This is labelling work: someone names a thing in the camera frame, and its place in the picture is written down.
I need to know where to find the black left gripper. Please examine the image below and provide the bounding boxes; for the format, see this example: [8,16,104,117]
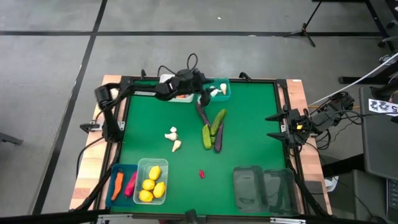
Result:
[167,68,216,108]

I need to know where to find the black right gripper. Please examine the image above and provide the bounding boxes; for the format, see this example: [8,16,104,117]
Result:
[264,107,313,147]

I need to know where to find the thin purple eggplant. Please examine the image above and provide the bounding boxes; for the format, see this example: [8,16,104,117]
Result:
[195,102,212,127]

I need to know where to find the green cucumber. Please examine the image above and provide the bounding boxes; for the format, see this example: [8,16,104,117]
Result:
[201,123,213,151]
[210,108,228,137]

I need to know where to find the long purple eggplant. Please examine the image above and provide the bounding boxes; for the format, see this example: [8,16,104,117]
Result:
[213,121,224,154]

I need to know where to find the long red pepper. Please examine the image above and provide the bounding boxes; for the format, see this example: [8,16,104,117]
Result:
[124,170,139,198]

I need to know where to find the orange carrot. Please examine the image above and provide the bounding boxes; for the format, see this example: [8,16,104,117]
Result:
[111,169,126,202]

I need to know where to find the teal plastic basket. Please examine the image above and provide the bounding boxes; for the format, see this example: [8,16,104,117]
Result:
[196,77,232,103]

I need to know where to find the white plastic basket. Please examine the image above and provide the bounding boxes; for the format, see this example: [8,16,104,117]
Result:
[158,73,197,104]

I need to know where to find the dark translucent plastic bin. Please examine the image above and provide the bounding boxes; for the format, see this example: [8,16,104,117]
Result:
[264,168,301,217]
[233,165,269,213]

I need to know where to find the green table mat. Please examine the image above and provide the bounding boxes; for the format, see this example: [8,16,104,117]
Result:
[119,79,287,216]

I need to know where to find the black tripod stand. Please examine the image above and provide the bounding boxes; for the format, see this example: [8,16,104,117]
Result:
[282,0,324,48]

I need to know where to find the dark grey desk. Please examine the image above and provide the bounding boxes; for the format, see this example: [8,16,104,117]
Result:
[358,86,398,182]

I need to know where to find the clear plastic bin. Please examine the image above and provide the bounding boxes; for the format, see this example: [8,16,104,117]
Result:
[132,157,170,206]

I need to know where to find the numbered paper label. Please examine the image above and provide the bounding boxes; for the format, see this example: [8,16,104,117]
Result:
[368,98,398,118]

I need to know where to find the black keyboard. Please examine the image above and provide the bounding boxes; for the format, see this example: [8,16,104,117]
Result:
[386,178,398,223]

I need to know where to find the blue plastic basket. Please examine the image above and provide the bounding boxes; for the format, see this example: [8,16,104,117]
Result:
[105,163,139,208]

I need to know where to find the grey furniture leg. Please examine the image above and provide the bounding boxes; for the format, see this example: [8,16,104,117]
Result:
[0,131,24,146]

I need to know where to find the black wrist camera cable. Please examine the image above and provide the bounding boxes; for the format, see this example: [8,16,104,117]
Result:
[156,52,200,78]

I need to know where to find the black table frame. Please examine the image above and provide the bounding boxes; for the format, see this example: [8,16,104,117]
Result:
[93,74,332,218]

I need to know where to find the white cable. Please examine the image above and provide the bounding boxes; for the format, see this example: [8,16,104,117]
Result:
[308,52,398,106]

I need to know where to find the black desk leg frame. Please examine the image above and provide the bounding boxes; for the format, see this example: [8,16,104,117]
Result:
[312,0,398,85]

